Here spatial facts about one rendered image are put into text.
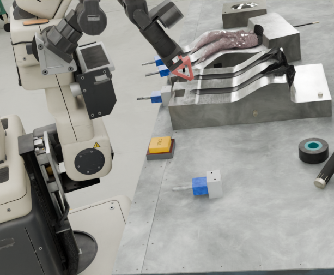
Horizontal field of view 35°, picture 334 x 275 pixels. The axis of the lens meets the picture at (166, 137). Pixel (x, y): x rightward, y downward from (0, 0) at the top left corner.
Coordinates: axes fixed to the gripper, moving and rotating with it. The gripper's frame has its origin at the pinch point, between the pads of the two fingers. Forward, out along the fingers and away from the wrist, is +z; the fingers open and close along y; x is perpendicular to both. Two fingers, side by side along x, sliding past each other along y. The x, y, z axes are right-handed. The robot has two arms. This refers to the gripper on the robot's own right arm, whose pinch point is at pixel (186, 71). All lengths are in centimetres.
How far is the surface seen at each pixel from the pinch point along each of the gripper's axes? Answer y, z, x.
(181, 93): 10.8, 10.5, 5.8
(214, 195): -38.2, 13.6, 14.6
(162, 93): 19.6, 10.6, 11.1
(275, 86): -11.3, 17.5, -17.9
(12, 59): 347, 52, 118
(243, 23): 72, 37, -34
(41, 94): 248, 62, 99
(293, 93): -7.9, 26.1, -21.7
